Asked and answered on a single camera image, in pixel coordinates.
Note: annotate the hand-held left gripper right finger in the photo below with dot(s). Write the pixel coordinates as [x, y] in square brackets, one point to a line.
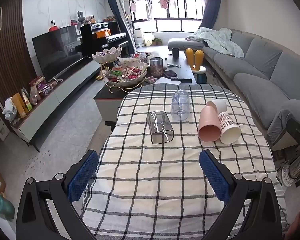
[215, 178]

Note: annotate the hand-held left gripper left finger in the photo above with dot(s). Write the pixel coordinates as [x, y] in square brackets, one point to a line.
[81, 180]

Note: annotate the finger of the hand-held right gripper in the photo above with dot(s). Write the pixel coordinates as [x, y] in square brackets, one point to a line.
[298, 133]

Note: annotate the pink plastic cup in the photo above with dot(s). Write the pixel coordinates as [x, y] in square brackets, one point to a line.
[210, 126]

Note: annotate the dotted pattern paper cup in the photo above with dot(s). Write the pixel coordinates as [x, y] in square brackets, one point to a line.
[228, 127]

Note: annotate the plain white cup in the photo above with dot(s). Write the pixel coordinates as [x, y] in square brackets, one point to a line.
[220, 105]

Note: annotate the smoky square plastic cup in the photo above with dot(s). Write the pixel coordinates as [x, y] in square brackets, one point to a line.
[160, 127]

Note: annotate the clear glass cup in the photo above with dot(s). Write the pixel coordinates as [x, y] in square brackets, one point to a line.
[180, 106]

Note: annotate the black cup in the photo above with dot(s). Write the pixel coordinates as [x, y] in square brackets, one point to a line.
[175, 53]

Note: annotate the white electric heater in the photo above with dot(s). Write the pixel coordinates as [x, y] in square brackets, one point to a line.
[288, 172]

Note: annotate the black white checked tablecloth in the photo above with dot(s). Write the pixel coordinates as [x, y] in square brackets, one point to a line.
[160, 180]

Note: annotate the grey corner sofa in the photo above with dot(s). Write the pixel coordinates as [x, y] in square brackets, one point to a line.
[252, 67]

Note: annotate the green plastic bag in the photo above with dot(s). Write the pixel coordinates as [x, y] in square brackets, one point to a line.
[2, 205]

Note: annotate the grey television cabinet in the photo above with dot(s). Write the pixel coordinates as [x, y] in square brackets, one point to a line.
[65, 95]

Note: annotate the dark coffee table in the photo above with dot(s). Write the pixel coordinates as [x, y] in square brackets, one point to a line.
[106, 93]

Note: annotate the row of snack packets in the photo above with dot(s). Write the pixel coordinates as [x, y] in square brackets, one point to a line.
[37, 90]

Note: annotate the white plastic bag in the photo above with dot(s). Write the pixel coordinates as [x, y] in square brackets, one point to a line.
[9, 108]

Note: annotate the black remote control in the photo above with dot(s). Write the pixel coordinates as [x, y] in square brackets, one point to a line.
[181, 79]

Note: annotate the white sheet of paper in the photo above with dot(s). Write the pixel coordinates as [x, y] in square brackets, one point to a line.
[165, 80]

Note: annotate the white tiered snack bowl stand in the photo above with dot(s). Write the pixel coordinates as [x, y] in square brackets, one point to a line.
[125, 76]

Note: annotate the light green blanket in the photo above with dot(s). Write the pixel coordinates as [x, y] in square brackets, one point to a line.
[220, 40]

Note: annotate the yellow rabbit ear stool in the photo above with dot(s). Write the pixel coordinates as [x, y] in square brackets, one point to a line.
[195, 57]

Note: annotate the glass jar with nuts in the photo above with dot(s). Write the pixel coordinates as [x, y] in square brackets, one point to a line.
[156, 67]

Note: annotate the black flat television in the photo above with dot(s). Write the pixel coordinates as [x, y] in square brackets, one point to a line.
[57, 52]

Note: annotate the black upright piano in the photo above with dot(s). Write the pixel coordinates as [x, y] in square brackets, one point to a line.
[100, 38]

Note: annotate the potted plant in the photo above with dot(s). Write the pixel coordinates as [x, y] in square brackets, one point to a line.
[158, 41]

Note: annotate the white air purifier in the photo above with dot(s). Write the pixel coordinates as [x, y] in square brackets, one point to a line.
[138, 37]

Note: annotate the blue curtain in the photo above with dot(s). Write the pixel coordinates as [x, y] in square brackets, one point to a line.
[116, 12]
[211, 5]

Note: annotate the pink hanging garment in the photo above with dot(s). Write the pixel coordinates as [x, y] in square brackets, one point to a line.
[163, 3]

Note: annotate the white red security camera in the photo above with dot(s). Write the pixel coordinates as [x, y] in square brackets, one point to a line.
[53, 25]

